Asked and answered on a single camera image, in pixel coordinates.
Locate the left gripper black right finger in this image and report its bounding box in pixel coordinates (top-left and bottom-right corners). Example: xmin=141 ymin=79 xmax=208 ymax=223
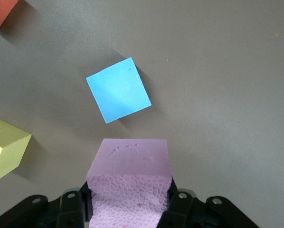
xmin=158 ymin=178 xmax=196 ymax=228

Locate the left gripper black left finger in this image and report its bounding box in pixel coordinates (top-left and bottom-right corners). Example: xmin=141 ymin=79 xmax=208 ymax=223
xmin=57 ymin=181 xmax=93 ymax=228

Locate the pink foam cube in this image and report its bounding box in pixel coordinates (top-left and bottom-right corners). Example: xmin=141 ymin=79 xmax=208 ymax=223
xmin=86 ymin=138 xmax=173 ymax=228

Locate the yellow foam cube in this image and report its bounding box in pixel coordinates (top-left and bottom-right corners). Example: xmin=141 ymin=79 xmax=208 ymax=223
xmin=0 ymin=118 xmax=32 ymax=186

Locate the light blue foam cube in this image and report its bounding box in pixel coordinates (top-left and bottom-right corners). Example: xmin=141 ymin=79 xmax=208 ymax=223
xmin=85 ymin=57 xmax=152 ymax=124

